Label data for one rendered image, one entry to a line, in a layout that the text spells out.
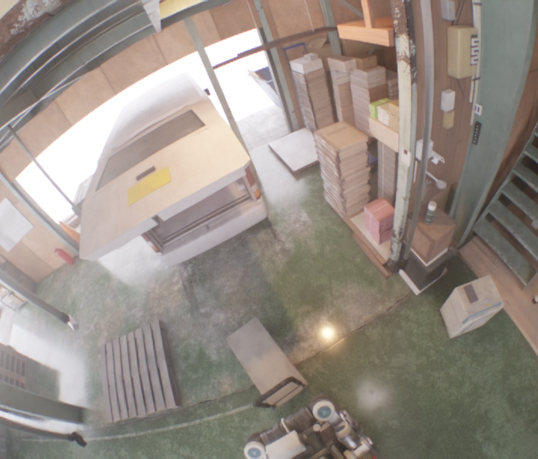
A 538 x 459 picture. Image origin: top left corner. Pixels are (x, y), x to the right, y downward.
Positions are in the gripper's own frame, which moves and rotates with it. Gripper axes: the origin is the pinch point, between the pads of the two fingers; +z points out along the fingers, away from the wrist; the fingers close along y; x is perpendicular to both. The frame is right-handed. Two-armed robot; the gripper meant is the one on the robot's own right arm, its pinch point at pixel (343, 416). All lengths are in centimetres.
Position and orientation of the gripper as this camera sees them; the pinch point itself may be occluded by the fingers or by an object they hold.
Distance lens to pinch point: 191.0
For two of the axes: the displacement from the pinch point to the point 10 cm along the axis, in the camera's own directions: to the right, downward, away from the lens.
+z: -5.4, -8.1, -2.4
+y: -1.6, -1.8, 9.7
